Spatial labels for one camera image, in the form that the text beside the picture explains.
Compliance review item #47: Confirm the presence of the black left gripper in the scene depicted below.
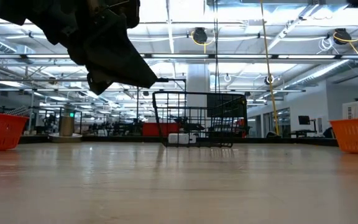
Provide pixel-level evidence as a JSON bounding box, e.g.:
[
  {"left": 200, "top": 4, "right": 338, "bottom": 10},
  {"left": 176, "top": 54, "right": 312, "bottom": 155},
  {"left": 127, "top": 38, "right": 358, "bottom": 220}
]
[{"left": 0, "top": 0, "right": 158, "bottom": 96}]

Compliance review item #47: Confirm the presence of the red cabinet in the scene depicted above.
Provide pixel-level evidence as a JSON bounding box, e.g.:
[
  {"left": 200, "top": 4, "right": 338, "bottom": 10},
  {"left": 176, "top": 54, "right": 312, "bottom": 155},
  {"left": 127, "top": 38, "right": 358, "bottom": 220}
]
[{"left": 141, "top": 121, "right": 181, "bottom": 137}]

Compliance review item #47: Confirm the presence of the orange plastic basket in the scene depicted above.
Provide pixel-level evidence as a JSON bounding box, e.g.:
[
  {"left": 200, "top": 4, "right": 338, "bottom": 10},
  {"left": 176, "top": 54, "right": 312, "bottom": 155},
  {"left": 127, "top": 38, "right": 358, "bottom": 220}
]
[{"left": 329, "top": 116, "right": 358, "bottom": 156}]

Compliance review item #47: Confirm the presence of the black ceiling cable reel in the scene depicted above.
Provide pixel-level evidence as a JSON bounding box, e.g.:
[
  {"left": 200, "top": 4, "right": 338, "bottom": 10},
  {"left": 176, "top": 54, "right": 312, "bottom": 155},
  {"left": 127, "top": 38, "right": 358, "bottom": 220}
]
[
  {"left": 333, "top": 27, "right": 353, "bottom": 45},
  {"left": 193, "top": 27, "right": 209, "bottom": 45}
]

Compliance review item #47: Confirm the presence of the black hanging cable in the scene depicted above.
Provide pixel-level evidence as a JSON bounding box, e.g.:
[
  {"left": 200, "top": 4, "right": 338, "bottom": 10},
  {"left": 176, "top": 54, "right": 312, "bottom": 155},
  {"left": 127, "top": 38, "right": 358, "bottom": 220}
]
[{"left": 213, "top": 0, "right": 221, "bottom": 94}]

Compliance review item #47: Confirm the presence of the black wire basket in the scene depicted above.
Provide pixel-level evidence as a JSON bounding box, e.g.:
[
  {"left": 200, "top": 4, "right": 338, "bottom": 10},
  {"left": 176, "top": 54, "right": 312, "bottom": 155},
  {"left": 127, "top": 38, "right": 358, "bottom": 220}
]
[{"left": 152, "top": 77, "right": 249, "bottom": 148}]

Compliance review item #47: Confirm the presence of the black table frame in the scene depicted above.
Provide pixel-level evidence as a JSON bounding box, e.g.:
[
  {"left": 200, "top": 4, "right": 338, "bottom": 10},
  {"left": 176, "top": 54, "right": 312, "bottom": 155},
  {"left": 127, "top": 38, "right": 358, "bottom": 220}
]
[{"left": 19, "top": 134, "right": 340, "bottom": 147}]

